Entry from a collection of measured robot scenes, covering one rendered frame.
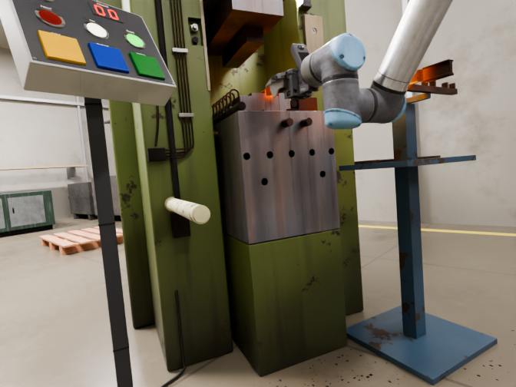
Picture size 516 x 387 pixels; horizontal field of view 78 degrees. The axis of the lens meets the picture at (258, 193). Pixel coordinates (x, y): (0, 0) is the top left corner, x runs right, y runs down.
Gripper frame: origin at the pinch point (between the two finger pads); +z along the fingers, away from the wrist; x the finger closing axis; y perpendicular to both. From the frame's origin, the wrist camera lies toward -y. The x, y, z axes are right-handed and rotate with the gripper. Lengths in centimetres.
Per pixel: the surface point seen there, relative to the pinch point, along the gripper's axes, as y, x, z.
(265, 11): -27.4, 0.2, 7.1
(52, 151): -56, -183, 766
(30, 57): 3, -67, -22
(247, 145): 20.1, -13.4, 1.1
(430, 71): 2.9, 37.1, -28.4
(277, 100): 3.9, 2.4, 7.1
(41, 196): 40, -177, 559
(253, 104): 5.4, -7.3, 7.1
